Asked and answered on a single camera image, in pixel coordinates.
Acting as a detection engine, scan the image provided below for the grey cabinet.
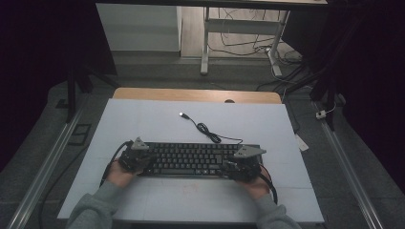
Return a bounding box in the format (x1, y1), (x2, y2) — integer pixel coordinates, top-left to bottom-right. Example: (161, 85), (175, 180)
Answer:
(96, 3), (182, 52)

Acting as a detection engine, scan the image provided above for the right hand-held gripper cable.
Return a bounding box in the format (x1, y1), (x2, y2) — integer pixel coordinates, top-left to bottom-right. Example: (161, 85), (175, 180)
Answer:
(258, 163), (279, 205)

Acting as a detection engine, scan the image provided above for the aluminium rail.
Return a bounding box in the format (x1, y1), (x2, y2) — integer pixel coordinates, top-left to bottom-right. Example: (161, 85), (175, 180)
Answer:
(312, 100), (385, 229)
(6, 103), (86, 229)

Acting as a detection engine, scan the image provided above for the person's left hand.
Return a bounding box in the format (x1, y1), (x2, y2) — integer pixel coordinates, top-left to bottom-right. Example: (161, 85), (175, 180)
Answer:
(106, 157), (139, 189)

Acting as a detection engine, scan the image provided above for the black keyboard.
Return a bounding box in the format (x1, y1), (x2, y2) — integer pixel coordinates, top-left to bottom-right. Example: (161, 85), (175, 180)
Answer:
(139, 141), (266, 179)

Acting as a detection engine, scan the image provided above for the wooden table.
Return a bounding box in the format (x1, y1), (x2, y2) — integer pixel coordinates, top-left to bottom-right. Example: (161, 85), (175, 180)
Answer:
(112, 87), (283, 105)

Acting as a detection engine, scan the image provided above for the black floor cable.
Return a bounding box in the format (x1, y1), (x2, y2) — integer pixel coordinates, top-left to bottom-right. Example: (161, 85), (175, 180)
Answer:
(38, 144), (91, 229)

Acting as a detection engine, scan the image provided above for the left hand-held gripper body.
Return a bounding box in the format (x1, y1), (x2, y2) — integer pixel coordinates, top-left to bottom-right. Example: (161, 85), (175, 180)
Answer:
(118, 135), (150, 175)

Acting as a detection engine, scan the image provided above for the black floor frame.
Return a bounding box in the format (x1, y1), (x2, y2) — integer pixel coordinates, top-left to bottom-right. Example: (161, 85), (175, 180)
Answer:
(67, 123), (93, 147)

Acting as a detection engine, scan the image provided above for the black keyboard cable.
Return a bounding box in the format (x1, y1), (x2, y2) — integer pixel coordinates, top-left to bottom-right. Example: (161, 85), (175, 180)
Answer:
(179, 112), (244, 145)

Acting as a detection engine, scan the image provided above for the white paper tag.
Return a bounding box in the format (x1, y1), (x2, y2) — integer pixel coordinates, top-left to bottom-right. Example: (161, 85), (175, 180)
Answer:
(293, 133), (310, 153)

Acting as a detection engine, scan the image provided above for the tangle of floor cables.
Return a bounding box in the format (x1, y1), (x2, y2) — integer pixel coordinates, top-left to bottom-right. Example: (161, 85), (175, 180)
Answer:
(208, 7), (316, 94)

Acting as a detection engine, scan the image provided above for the small white adapter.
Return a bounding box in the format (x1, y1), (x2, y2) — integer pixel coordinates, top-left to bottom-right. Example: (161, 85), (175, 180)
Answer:
(315, 100), (337, 120)

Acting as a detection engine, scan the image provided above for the dark curtain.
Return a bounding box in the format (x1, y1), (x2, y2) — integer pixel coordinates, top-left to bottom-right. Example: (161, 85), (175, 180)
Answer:
(0, 0), (118, 173)
(281, 0), (405, 196)

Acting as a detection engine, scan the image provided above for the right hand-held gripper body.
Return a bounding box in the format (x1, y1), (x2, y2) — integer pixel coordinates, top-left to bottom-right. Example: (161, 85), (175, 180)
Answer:
(233, 145), (267, 183)

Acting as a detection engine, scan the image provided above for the white board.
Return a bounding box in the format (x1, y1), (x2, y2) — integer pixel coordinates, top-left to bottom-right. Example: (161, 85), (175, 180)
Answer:
(56, 98), (326, 223)

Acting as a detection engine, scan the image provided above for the hand-held gripper cable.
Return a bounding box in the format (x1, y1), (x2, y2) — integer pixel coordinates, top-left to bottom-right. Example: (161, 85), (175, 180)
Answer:
(99, 139), (134, 187)
(258, 163), (279, 205)

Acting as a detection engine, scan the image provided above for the white-legged desk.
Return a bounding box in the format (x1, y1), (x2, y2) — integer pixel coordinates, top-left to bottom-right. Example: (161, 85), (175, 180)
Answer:
(95, 0), (329, 77)

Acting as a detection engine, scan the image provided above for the black stand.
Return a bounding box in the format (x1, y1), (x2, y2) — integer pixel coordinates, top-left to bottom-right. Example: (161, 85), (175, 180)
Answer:
(64, 61), (120, 124)
(285, 55), (339, 132)

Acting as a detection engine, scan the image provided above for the left hand-held gripper cable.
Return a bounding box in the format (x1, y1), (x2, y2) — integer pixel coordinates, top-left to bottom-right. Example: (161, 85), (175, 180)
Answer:
(99, 139), (134, 187)

